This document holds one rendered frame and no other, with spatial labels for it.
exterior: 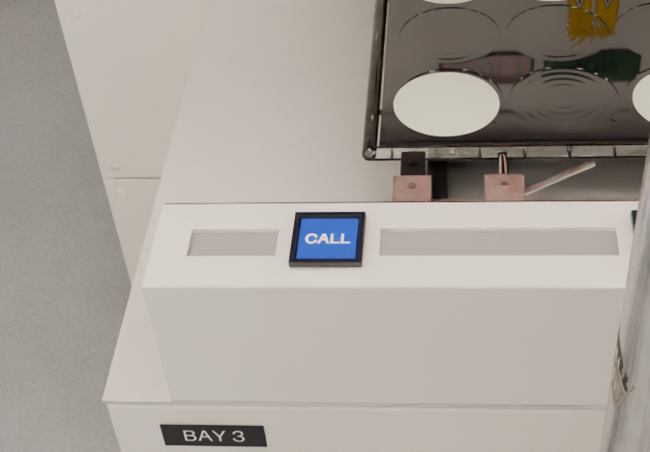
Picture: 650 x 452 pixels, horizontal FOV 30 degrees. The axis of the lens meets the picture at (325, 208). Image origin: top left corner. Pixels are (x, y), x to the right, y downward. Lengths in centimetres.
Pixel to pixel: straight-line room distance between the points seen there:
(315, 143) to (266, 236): 31
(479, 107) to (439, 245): 25
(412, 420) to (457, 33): 43
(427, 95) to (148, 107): 56
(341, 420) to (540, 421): 16
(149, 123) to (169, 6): 19
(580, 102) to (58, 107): 178
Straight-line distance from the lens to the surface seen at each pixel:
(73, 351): 223
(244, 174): 123
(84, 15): 157
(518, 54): 123
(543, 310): 92
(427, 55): 123
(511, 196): 105
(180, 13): 153
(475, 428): 103
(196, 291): 93
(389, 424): 103
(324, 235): 94
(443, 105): 116
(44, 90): 284
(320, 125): 127
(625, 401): 50
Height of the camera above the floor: 161
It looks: 42 degrees down
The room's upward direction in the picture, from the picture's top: 6 degrees counter-clockwise
